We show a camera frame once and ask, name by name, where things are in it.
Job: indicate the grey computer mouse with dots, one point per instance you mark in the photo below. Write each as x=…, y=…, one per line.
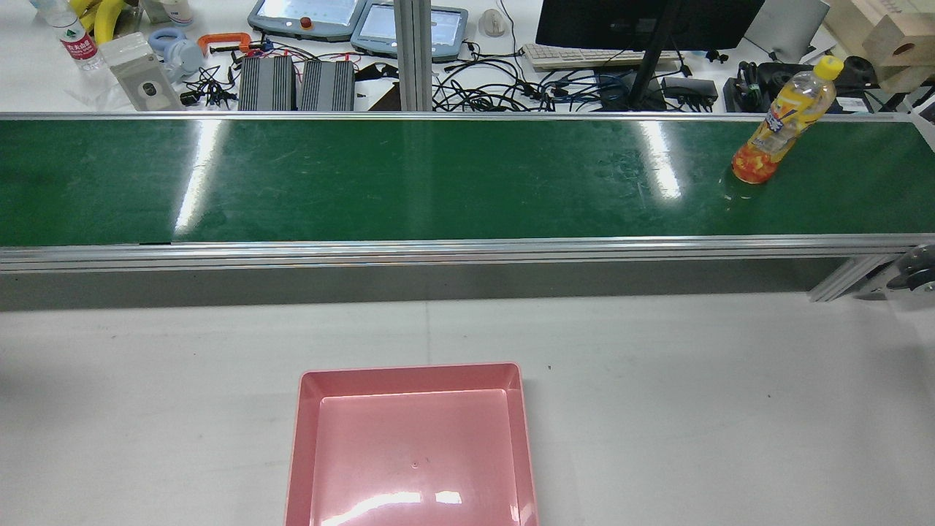
x=492, y=22

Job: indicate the orange juice bottle yellow cap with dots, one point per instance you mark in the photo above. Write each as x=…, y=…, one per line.
x=785, y=117

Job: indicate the pink plastic basket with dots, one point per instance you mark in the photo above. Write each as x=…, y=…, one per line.
x=409, y=453

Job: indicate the green conveyor belt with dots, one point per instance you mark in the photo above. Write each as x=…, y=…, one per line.
x=438, y=183
x=438, y=253

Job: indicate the black ribbed power supply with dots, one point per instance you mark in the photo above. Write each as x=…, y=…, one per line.
x=266, y=84
x=327, y=86

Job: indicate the white keyboard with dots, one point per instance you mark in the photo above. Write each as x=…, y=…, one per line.
x=562, y=57

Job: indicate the grey teach pendant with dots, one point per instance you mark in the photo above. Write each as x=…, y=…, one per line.
x=445, y=33
x=307, y=14

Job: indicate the black monitor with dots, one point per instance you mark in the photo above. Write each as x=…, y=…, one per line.
x=599, y=22

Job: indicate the orange clamp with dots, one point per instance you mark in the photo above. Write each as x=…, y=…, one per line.
x=219, y=38

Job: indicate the black equipment pile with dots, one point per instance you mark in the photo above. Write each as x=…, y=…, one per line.
x=752, y=84

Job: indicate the light blue tape roll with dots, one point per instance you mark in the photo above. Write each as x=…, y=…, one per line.
x=182, y=55

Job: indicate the grey box in plastic bag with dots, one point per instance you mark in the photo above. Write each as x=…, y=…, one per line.
x=142, y=80

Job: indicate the white jar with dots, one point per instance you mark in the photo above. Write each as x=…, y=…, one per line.
x=172, y=11

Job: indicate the grey flat panel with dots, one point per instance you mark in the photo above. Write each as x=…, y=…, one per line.
x=789, y=25

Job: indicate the yellow banana bunch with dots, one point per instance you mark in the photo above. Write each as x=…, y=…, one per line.
x=109, y=18

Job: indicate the clear water bottle red label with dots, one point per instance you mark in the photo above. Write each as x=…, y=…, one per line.
x=77, y=40

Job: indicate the plain wooden block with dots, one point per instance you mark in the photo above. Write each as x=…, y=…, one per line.
x=858, y=14

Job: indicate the wooden block with hole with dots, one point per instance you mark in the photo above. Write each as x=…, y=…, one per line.
x=902, y=44

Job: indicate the aluminium profile post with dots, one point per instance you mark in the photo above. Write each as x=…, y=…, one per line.
x=413, y=51

